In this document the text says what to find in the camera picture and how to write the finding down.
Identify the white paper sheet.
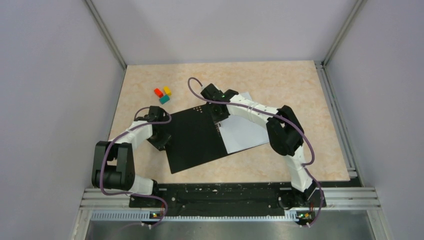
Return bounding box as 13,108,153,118
218,92,270,155

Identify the black file folder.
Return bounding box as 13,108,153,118
164,104,233,174

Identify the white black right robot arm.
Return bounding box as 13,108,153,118
200,83,316,206

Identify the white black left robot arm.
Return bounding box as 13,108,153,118
91,106,172,207

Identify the teal wooden block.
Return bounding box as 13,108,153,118
159,95,170,105

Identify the red wooden block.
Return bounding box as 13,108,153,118
153,88,164,98

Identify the yellow wooden block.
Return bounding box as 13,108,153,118
163,86,172,96

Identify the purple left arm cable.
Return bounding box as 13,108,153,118
99,106,172,197

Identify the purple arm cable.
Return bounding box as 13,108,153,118
99,106,172,197
187,77,316,167

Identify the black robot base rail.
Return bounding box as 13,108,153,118
129,182,327,217

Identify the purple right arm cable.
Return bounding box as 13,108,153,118
187,77,316,167

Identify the aluminium corner post left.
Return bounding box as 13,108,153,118
82,0,128,71

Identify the aluminium corner post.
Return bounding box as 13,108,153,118
321,0,368,69
82,0,128,71

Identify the aluminium corner post right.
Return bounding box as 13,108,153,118
321,0,368,69

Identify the aluminium frame rail front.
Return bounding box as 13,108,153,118
80,184,381,222

